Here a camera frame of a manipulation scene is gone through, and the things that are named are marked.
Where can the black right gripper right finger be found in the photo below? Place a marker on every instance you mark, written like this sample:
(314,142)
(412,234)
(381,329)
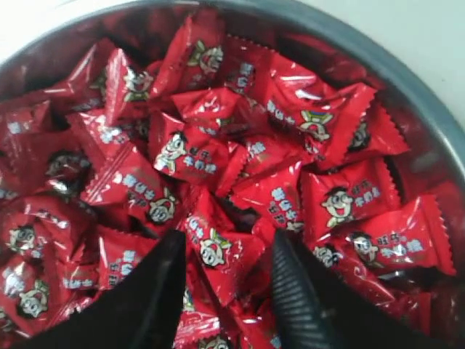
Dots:
(313,308)

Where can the round steel bowl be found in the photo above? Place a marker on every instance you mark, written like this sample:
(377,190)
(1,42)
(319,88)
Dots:
(111,111)

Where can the red candy between wrist fingers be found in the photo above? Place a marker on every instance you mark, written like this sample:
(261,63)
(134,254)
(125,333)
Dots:
(226,256)

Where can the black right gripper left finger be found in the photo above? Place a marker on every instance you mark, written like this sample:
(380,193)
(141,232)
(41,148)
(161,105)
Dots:
(142,311)

